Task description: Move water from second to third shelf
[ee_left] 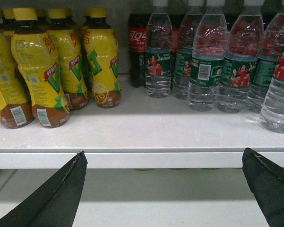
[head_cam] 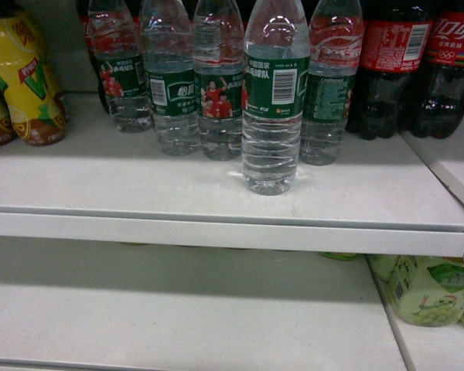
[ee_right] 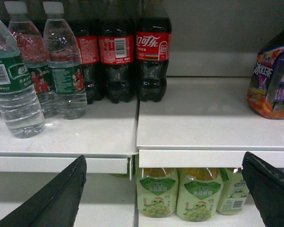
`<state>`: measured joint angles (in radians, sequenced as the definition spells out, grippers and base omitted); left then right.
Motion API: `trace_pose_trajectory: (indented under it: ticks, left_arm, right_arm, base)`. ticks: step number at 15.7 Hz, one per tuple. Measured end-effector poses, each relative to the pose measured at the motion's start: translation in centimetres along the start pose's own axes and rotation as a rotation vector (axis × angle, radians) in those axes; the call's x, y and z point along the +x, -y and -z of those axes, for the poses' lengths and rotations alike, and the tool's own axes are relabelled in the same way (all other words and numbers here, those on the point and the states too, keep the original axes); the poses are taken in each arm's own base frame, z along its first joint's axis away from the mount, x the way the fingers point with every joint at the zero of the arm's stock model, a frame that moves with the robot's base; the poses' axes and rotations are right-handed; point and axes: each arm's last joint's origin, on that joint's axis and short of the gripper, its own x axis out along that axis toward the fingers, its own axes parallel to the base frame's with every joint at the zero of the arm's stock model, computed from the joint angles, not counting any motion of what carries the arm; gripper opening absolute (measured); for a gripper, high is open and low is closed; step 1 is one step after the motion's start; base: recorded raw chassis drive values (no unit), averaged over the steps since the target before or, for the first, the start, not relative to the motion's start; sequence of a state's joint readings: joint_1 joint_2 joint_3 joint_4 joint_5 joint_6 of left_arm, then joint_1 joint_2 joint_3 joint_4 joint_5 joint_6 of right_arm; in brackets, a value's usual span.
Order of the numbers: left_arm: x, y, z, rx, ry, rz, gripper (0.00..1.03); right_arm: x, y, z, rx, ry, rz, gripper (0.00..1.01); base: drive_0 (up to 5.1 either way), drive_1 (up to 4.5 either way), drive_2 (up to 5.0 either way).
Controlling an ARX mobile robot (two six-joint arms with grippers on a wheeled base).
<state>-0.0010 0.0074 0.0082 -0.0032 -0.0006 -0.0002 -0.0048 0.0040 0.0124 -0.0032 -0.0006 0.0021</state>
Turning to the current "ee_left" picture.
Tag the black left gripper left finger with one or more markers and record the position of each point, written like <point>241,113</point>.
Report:
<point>55,202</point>

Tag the white metal shelf board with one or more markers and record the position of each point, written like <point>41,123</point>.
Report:
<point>141,132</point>

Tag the yellow lemon tea bottle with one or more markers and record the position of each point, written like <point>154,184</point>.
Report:
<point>70,59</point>
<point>101,45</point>
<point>15,104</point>
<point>37,58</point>

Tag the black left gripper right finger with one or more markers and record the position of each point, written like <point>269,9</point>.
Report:
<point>266,181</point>

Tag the clear water bottle green label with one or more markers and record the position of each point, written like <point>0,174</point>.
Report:
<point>240,58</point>
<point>183,61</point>
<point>207,57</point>
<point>271,57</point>
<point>272,112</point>
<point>158,51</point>

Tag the cola bottle red label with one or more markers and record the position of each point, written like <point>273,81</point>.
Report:
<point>137,24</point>

